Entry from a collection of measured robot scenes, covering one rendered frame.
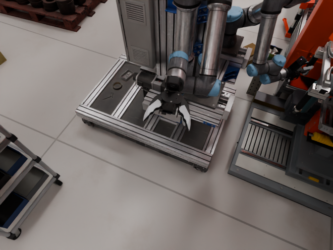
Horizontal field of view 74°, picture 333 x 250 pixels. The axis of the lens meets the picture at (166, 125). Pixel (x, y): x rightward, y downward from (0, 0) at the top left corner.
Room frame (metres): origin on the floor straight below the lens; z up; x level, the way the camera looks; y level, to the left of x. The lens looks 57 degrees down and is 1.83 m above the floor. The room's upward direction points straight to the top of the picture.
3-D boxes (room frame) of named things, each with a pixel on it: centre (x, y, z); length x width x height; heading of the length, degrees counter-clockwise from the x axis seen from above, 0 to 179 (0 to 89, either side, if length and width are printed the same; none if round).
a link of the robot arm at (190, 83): (0.68, -0.06, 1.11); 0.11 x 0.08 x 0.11; 80
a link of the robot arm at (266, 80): (1.03, -0.66, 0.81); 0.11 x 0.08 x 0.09; 109
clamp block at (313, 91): (0.80, -0.82, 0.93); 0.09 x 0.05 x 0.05; 65
